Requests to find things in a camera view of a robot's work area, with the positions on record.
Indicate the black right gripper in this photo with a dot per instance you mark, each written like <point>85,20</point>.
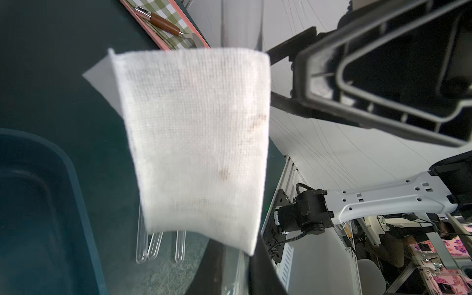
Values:
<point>403,67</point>

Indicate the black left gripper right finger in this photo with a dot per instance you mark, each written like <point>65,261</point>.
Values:
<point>262,277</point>

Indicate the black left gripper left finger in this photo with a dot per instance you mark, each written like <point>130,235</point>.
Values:
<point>208,278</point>

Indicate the white gauze wipe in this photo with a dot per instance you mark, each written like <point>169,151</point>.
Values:
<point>197,124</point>

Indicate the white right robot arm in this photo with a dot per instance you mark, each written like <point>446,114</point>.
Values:
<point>363,171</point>

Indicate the clear test tube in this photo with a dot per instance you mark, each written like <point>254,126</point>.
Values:
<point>154,245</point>
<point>180,246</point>
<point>141,240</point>

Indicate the blue plastic tub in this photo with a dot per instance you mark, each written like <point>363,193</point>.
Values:
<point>47,243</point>

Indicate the pink plastic tray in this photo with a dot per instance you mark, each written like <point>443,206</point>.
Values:
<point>166,25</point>

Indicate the green white checkered cloth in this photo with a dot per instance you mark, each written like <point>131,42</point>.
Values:
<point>166,18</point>

